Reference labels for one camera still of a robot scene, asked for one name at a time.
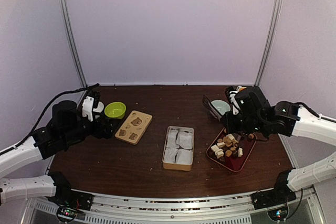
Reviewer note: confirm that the right aluminium frame post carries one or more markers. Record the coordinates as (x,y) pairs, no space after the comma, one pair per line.
(269,40)

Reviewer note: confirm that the front aluminium rail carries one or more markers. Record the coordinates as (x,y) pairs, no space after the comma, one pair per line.
(236,208)

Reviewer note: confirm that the patterned mug yellow inside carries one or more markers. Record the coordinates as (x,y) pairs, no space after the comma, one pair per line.
(239,88)

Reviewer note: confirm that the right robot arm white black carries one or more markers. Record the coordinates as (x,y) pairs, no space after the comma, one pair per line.
(252,113)

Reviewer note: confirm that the left aluminium frame post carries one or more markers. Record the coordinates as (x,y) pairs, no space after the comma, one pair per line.
(71,42)

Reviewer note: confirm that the aluminium frame post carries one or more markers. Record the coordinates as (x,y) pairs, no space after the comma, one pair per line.
(71,42)
(269,40)

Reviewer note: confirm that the white chocolate block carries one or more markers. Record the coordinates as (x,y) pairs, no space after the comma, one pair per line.
(214,148)

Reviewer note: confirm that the red rectangular tray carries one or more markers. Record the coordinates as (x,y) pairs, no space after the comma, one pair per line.
(240,145)

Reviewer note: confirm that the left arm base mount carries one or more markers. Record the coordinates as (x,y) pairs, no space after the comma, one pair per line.
(67,197)

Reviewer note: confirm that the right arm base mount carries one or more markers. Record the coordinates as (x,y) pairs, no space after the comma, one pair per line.
(271,198)

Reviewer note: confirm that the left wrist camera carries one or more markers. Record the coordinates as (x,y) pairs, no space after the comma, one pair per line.
(90,102)

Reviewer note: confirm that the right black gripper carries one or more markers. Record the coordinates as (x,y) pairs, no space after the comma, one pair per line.
(230,127)

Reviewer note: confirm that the metal tongs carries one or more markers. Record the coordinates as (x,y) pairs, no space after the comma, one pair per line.
(208,105)

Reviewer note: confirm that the small white bowl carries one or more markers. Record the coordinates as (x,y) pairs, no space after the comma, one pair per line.
(99,109)

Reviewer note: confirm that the tan bear tin lid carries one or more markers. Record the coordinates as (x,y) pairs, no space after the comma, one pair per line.
(133,128)

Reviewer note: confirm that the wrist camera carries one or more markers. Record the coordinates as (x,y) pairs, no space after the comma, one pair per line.
(230,93)
(90,102)

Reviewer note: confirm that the tan tin box with paper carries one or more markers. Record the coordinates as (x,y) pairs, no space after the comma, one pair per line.
(178,149)

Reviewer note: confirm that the lime green plastic bowl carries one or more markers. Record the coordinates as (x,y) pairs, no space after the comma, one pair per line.
(115,110)

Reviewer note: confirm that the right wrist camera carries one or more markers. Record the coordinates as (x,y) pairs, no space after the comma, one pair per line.
(230,93)

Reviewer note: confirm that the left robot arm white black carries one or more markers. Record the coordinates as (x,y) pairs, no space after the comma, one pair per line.
(67,127)

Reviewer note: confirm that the round brown chocolate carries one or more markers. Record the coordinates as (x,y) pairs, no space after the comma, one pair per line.
(228,153)

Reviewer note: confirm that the pale green ceramic bowl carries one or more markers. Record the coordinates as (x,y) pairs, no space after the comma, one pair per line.
(221,106)

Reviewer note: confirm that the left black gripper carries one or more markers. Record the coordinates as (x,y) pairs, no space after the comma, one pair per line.
(106,132)

